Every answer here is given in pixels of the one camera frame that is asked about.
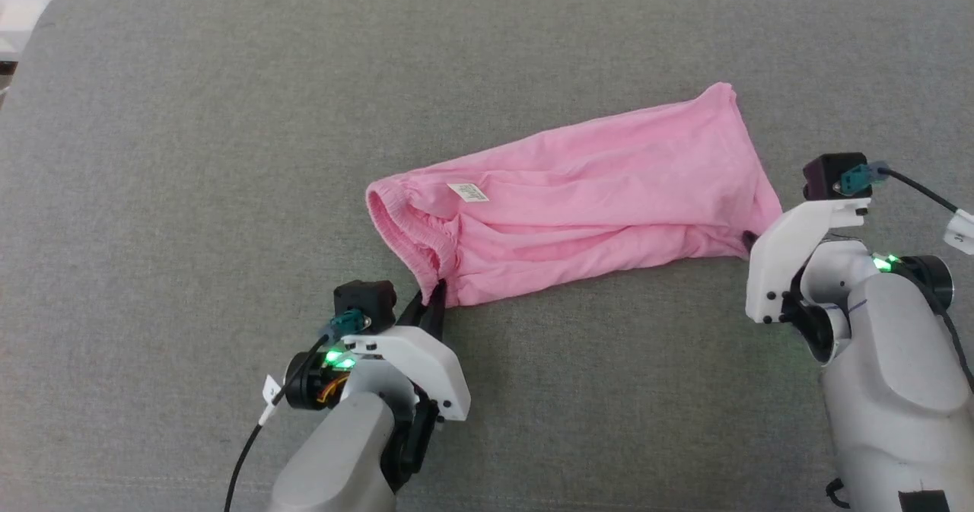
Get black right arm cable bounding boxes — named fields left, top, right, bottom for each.
left=836, top=161, right=974, bottom=257

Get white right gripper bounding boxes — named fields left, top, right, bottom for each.
left=741, top=198, right=871, bottom=325

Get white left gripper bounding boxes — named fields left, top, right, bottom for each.
left=342, top=278, right=472, bottom=422

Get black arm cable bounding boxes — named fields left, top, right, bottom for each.
left=224, top=309, right=368, bottom=512
left=836, top=161, right=974, bottom=257

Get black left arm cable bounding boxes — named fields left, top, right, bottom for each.
left=224, top=309, right=368, bottom=512

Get pink cotton shorts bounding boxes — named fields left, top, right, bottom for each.
left=364, top=81, right=785, bottom=310

